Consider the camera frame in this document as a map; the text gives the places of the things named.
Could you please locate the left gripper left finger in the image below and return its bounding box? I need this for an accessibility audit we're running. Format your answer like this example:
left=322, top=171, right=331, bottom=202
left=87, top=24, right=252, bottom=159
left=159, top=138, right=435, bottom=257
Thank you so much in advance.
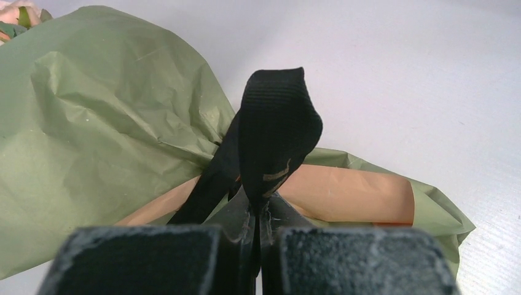
left=38, top=189, right=257, bottom=294

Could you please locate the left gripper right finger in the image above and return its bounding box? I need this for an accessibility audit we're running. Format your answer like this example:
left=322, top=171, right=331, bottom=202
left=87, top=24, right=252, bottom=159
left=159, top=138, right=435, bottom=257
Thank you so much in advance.
left=259, top=195, right=460, bottom=294

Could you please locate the black ribbon strap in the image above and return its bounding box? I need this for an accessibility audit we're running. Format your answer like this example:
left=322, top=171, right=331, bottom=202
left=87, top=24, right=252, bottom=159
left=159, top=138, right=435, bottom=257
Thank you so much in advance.
left=166, top=66, right=324, bottom=226

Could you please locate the orange wrapping paper sheet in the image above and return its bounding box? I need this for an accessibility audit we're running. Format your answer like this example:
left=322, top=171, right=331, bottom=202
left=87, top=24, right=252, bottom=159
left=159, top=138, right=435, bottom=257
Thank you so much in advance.
left=0, top=4, right=476, bottom=281

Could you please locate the peach fake flower stem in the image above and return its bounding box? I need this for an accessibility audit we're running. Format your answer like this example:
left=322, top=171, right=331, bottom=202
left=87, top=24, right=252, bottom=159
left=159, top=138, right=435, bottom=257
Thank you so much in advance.
left=1, top=0, right=53, bottom=45

